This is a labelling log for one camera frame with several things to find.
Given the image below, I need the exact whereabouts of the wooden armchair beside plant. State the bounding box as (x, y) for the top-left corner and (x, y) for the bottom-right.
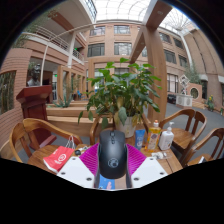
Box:
(89, 114), (116, 146)

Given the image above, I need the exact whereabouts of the dark red wooden lectern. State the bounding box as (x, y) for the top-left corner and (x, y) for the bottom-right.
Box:
(15, 84), (58, 151)

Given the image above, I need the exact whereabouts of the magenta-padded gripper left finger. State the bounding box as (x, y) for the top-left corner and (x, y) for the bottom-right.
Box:
(56, 143), (100, 189)

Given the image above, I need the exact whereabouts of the wooden armchair with red bag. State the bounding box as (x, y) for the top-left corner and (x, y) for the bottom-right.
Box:
(9, 117), (83, 164)

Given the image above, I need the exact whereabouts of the blue squeeze tube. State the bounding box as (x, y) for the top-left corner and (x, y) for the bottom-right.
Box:
(134, 129), (146, 151)

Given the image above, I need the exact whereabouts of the green plant in white pot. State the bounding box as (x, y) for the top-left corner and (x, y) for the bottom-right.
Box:
(78, 58), (163, 138)

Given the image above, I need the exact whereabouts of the black computer mouse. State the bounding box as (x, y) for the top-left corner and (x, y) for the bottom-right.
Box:
(97, 129), (128, 180)

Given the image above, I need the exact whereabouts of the white outdoor sculpture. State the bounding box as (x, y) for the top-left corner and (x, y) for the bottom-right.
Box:
(179, 74), (191, 96)

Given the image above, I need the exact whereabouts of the clear packet of white items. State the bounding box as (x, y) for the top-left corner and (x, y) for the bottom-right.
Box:
(151, 151), (168, 160)

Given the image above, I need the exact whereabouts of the dark bust statue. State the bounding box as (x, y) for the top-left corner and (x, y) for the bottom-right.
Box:
(27, 63), (43, 88)

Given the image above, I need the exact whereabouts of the yellow dish soap bottle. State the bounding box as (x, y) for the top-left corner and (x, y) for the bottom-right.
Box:
(145, 119), (162, 153)

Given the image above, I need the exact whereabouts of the white pump bottle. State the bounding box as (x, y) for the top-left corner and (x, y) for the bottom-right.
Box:
(158, 121), (175, 152)

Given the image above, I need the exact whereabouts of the red paper bag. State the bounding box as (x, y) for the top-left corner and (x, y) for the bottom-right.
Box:
(43, 135), (77, 174)

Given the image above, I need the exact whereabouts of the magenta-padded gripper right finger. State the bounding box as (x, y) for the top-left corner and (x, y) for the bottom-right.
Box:
(126, 143), (168, 189)

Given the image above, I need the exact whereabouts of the wooden armchair with empty seat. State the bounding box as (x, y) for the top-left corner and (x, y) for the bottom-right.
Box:
(159, 108), (208, 158)

